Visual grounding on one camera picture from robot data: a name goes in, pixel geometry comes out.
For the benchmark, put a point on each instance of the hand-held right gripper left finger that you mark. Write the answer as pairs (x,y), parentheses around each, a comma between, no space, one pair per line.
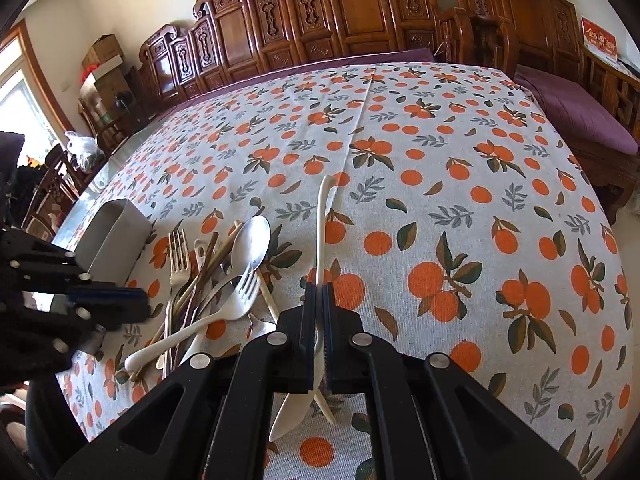
(311,310)

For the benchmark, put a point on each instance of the orange print tablecloth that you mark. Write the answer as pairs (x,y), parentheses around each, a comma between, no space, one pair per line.
(450,210)

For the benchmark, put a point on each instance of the white topped cardboard box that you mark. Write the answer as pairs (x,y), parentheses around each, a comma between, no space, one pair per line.
(107,87)

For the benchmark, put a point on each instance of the person's black clothing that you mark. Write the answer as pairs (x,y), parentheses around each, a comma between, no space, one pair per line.
(55,425)

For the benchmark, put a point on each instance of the long purple seat cushion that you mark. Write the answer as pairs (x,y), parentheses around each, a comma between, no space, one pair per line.
(410,55)

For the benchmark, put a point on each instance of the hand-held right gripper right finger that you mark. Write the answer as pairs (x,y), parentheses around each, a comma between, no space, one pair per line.
(330,320)

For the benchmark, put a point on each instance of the wooden window frame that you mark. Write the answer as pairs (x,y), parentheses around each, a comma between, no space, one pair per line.
(40,70)

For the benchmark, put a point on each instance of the white plastic spoon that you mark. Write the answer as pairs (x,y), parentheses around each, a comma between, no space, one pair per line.
(260,327)

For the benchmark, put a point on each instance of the short purple seat cushion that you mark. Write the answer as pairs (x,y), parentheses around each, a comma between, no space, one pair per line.
(575,110)

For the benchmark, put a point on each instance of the dark wooden chair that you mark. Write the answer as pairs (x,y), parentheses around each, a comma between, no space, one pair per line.
(55,195)

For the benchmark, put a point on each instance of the brown chopstick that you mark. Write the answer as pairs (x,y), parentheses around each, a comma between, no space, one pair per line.
(225,252)
(207,255)

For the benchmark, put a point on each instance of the metal tray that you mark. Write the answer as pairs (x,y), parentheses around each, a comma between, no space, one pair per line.
(115,245)

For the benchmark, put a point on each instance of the metal spoon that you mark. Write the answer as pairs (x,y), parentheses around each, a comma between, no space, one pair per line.
(252,242)

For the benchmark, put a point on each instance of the red gift box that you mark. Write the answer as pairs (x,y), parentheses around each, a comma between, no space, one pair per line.
(600,40)

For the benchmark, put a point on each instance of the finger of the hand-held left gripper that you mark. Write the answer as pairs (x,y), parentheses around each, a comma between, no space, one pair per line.
(110,296)
(125,316)

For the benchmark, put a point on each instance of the white plastic knife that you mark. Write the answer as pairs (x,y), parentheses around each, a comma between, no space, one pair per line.
(321,230)

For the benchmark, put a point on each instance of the brown cardboard box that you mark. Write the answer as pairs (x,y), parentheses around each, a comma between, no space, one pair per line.
(105,50)

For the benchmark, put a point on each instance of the long carved wooden bench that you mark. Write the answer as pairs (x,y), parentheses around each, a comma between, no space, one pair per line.
(350,5)

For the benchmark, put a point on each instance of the clear plastic bag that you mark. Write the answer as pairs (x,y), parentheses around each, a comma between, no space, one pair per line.
(82,150)

